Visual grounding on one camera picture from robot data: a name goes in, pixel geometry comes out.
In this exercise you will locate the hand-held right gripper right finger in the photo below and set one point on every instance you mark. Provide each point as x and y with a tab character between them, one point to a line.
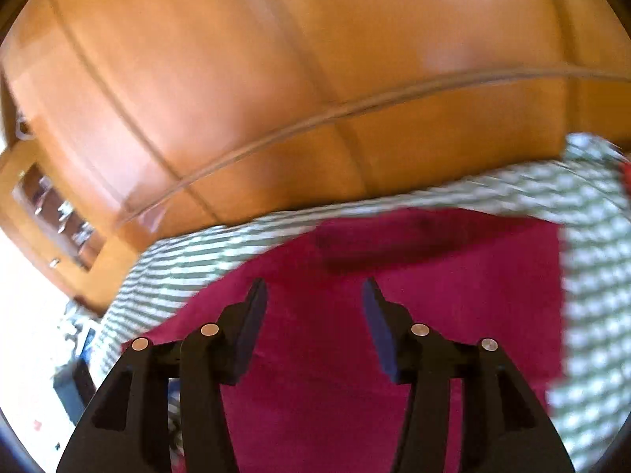
382	336

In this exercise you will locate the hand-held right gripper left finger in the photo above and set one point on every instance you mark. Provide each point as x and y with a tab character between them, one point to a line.
250	326

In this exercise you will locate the dark red cloth garment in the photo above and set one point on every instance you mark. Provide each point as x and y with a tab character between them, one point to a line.
315	394

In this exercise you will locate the blue object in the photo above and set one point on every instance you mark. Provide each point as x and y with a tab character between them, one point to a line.
74	379

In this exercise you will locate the green white checked bed sheet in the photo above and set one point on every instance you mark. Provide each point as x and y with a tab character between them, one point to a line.
594	281

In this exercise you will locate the wooden glass-door cabinet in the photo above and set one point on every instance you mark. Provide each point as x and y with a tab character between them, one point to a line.
54	212

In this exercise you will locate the multicolour plaid pillow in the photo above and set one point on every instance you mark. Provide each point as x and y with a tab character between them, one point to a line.
626	172

